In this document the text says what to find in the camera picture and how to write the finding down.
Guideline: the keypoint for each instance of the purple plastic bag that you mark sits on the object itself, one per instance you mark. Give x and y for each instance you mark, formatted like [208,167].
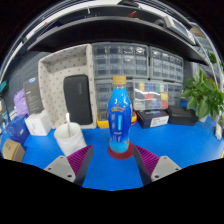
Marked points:
[20,101]

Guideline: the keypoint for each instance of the metal spoon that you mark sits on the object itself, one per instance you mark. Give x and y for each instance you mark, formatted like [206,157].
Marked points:
[68,123]

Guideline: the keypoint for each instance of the blue printed box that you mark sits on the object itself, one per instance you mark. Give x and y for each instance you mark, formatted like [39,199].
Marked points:
[17,130]

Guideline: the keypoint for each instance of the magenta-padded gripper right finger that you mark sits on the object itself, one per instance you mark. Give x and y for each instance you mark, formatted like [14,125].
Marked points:
[165,168]

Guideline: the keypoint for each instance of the green potted plant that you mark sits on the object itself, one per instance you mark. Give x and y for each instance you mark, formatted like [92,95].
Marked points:
[203,96]

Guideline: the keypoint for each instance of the clear box of coloured parts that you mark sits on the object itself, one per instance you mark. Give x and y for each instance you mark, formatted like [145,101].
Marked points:
[151,96]

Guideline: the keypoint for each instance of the dark grey upright box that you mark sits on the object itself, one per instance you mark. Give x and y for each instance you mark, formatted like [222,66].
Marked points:
[33,96]

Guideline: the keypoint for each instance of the white cube box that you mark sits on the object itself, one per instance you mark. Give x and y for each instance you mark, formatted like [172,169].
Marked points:
[38,123]

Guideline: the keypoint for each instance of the brown cardboard box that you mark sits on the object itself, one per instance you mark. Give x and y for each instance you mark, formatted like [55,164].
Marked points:
[13,150]

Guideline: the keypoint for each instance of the low grey drawer cabinet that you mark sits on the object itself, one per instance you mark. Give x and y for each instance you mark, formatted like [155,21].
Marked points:
[101,96]

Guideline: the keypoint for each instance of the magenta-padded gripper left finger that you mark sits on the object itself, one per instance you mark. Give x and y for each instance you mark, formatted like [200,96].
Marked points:
[60,168]

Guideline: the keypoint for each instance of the wide grey drawer cabinet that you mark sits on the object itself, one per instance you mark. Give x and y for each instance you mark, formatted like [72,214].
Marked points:
[120,60]

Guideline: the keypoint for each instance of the black wall shelf unit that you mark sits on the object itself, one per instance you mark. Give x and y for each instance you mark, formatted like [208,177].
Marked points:
[110,31]

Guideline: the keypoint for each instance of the beige dotted organizer tray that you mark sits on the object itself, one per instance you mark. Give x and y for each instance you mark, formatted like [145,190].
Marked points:
[53,83]

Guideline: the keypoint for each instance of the black box with white label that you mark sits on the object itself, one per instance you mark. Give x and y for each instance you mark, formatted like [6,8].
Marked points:
[152,118]

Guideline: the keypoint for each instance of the narrow grey drawer cabinet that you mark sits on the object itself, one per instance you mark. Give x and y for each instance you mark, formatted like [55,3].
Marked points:
[166,65]

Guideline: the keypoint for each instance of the white ribbed cup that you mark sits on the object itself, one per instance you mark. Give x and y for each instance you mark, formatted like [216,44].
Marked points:
[71,143]

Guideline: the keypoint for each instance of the flat black pouch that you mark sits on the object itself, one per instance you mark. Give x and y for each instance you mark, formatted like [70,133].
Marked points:
[182,115]

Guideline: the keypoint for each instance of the blue drink bottle yellow cap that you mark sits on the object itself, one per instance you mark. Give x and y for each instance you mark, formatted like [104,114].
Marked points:
[119,116]

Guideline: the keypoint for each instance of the black zip case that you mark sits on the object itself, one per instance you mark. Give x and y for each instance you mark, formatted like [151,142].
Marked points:
[78,100]

